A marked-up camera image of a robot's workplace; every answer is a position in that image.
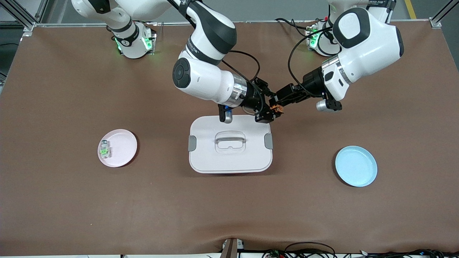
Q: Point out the orange black push-button switch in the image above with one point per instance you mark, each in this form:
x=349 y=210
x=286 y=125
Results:
x=276 y=108

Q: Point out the light blue round plate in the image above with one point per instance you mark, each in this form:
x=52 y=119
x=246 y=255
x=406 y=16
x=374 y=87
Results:
x=356 y=166

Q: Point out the pink round plate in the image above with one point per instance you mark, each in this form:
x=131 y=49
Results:
x=123 y=150

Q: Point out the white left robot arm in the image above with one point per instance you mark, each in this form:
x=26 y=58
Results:
x=373 y=43

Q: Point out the brown table mat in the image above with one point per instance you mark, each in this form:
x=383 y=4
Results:
x=229 y=215

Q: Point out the green white push-button switch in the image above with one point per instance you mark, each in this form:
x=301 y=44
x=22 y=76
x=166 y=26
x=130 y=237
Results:
x=104 y=150

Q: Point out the aluminium table edge rail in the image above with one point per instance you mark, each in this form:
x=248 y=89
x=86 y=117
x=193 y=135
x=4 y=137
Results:
x=272 y=22

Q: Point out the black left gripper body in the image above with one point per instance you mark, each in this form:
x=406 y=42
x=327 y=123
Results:
x=311 y=83

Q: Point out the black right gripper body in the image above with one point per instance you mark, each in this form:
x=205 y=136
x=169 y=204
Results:
x=253 y=98

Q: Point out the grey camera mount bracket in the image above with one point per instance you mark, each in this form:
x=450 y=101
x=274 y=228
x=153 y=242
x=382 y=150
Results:
x=231 y=249

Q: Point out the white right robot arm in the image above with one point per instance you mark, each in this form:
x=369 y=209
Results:
x=204 y=79

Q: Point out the aluminium frame post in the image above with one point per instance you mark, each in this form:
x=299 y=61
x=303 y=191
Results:
x=435 y=22
x=27 y=25

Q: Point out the white lidded box grey latches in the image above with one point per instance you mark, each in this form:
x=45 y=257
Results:
x=229 y=159

